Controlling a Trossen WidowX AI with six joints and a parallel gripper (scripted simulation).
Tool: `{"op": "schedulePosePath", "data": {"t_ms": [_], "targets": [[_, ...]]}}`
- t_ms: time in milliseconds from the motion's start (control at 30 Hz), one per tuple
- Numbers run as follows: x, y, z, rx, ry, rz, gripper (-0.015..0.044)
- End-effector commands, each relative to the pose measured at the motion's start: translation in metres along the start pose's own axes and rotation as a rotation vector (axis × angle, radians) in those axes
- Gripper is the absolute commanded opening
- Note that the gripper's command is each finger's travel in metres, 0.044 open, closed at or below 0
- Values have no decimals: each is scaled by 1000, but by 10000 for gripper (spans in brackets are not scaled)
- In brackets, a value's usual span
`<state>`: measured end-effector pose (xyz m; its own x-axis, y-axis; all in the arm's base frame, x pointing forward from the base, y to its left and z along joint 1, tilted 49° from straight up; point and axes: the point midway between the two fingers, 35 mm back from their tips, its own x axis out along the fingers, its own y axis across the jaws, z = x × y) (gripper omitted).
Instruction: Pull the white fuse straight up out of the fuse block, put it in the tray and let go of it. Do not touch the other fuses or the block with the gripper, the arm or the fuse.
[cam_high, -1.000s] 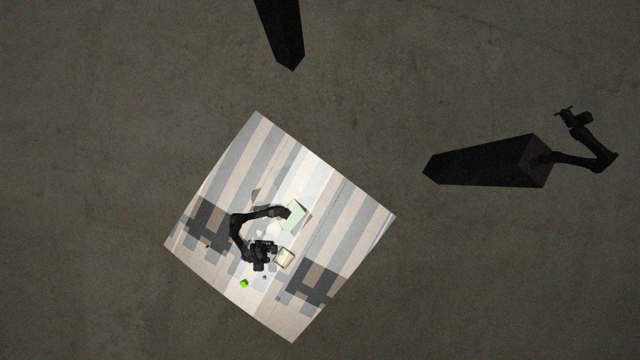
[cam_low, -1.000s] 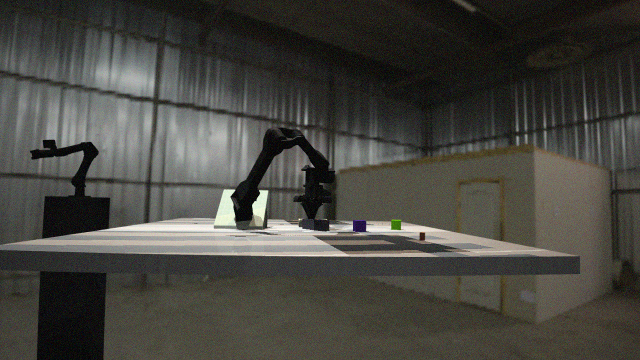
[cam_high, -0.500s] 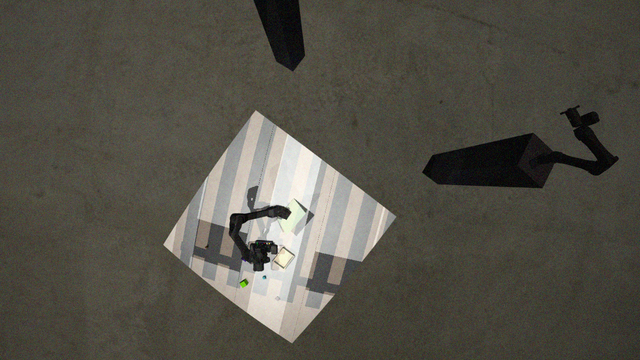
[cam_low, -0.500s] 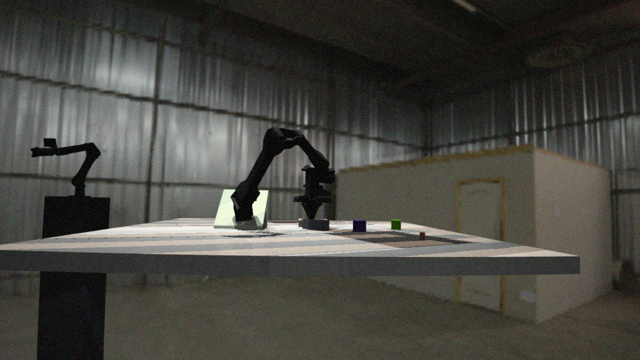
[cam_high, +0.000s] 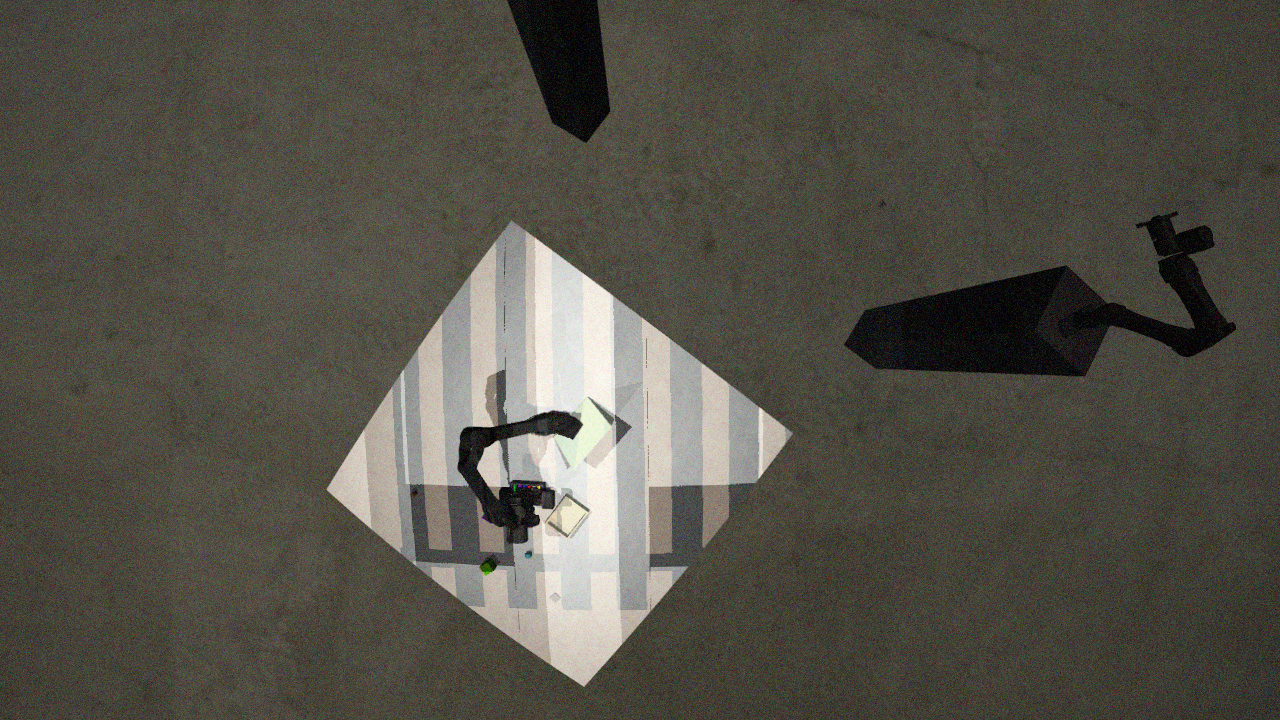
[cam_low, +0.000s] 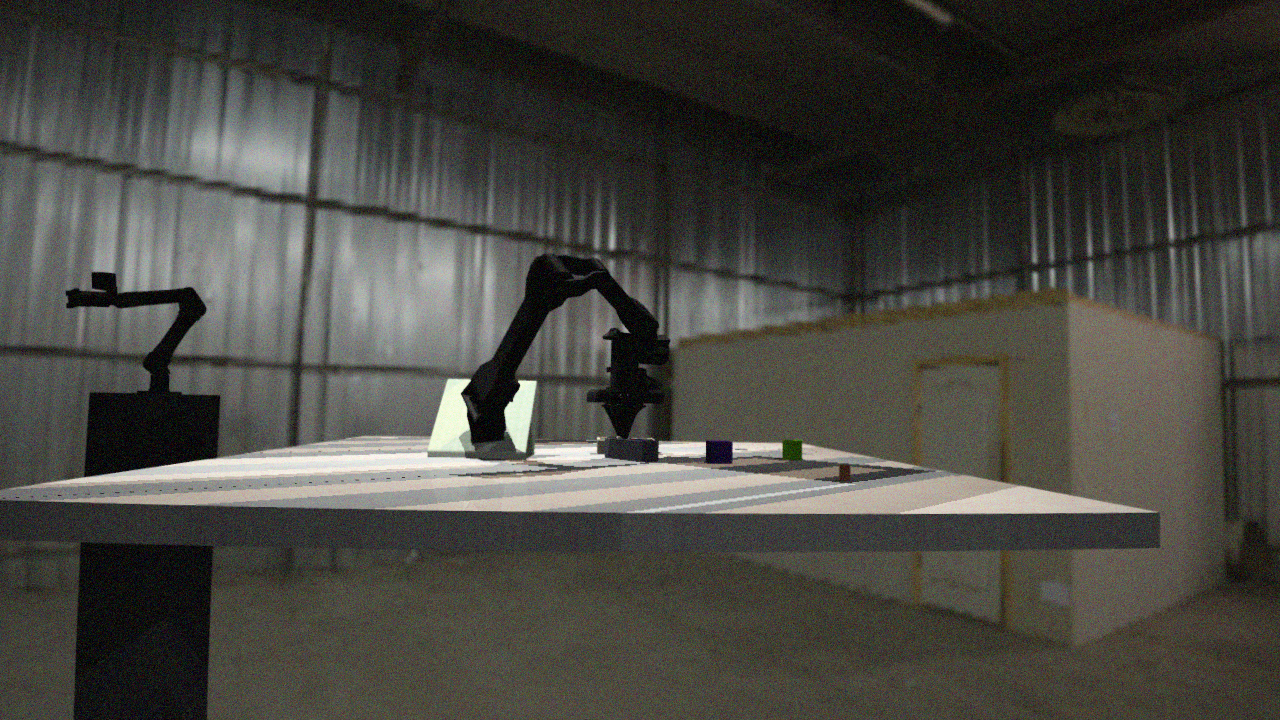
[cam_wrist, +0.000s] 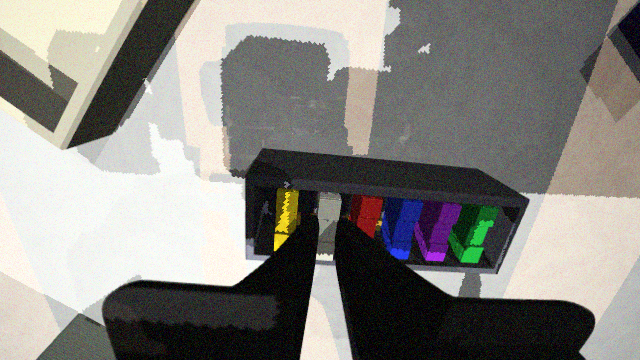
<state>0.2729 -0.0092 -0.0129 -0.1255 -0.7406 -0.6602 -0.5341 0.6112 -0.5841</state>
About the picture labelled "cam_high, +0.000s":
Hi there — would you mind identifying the beige square tray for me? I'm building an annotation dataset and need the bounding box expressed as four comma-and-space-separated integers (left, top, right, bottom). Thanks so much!
545, 493, 589, 539

